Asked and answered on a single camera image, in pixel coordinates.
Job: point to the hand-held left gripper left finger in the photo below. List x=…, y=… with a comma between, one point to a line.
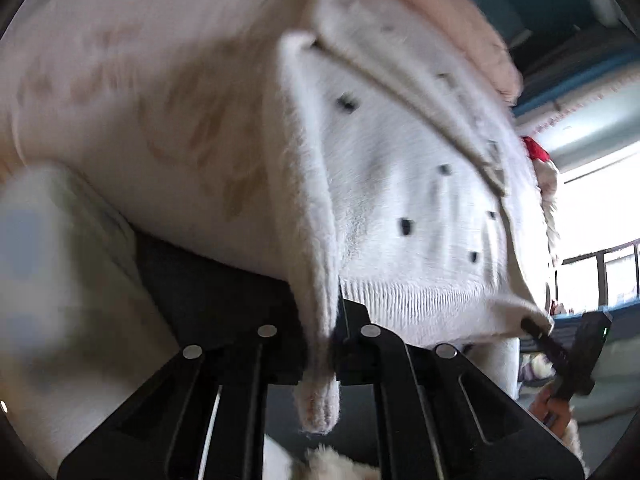
x=235, y=365

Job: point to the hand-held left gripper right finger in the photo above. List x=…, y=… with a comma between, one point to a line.
x=362, y=357

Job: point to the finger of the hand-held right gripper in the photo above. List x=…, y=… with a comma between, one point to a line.
x=547, y=346

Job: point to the white dotted knit sweater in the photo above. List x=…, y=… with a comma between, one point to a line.
x=400, y=185

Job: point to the person's right forearm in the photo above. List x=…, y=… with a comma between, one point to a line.
x=572, y=435

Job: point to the person's right hand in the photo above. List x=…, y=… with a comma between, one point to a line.
x=547, y=412

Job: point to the dark window railing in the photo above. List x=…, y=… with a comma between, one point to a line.
x=600, y=255

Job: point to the white fluffy garment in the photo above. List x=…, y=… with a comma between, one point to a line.
x=330, y=465

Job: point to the white plush toy red bow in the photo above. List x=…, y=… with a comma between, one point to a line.
x=545, y=175

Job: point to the white cloth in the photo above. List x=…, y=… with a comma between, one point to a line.
x=50, y=285

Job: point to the pink white printed blanket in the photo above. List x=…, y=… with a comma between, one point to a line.
x=125, y=85

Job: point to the pink cloth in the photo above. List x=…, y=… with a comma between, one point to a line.
x=450, y=25

